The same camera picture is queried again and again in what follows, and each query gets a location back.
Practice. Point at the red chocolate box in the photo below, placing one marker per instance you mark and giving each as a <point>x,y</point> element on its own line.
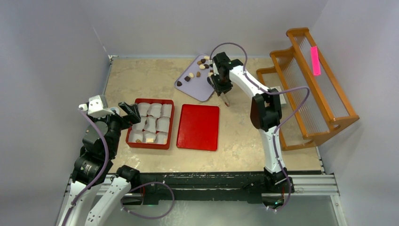
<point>156,122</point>

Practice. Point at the pink sticky label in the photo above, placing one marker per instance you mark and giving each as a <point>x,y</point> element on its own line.
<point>316,70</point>

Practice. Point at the small white carton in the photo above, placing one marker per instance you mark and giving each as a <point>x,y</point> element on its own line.
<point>283,101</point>

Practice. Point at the red box lid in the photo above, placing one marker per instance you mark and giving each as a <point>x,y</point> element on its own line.
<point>198,127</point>

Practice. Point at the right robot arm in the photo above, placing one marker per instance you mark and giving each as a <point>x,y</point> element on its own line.
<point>265,114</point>

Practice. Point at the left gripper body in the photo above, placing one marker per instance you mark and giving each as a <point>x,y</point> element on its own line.
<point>116,123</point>

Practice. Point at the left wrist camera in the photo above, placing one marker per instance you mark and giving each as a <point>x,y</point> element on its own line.
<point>96,107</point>

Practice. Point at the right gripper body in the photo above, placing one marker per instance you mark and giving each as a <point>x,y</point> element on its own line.
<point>221,84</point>

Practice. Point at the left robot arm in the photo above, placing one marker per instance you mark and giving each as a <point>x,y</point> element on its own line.
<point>100,145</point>

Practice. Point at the black metal tongs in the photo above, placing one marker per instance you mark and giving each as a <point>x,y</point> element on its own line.
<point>225,99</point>

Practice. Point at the lavender tray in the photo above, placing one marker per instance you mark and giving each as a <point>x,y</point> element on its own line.
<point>198,87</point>

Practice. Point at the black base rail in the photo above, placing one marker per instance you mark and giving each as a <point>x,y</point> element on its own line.
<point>247,186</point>

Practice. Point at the orange wooden rack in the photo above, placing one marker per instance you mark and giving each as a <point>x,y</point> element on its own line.
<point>324,109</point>

